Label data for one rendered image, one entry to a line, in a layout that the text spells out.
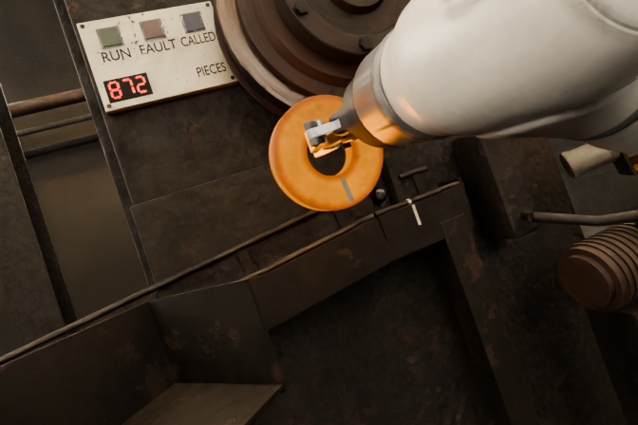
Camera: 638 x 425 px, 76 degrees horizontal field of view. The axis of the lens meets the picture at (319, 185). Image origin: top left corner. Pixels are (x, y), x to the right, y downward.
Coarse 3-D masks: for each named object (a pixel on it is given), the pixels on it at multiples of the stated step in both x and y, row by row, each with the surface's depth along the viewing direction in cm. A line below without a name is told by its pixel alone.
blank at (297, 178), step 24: (312, 96) 54; (336, 96) 55; (288, 120) 52; (288, 144) 52; (360, 144) 55; (288, 168) 52; (312, 168) 53; (360, 168) 55; (288, 192) 52; (312, 192) 52; (336, 192) 53; (360, 192) 54
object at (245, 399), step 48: (240, 288) 42; (96, 336) 48; (144, 336) 52; (192, 336) 49; (240, 336) 44; (0, 384) 40; (48, 384) 43; (96, 384) 46; (144, 384) 50; (192, 384) 50; (240, 384) 45
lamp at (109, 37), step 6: (102, 30) 79; (108, 30) 79; (114, 30) 79; (102, 36) 79; (108, 36) 79; (114, 36) 79; (120, 36) 80; (102, 42) 79; (108, 42) 79; (114, 42) 79; (120, 42) 80
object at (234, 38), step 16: (224, 0) 73; (224, 16) 73; (224, 32) 72; (240, 32) 73; (240, 48) 73; (240, 64) 73; (256, 64) 73; (256, 80) 73; (272, 80) 74; (272, 96) 74; (288, 96) 74; (304, 96) 75
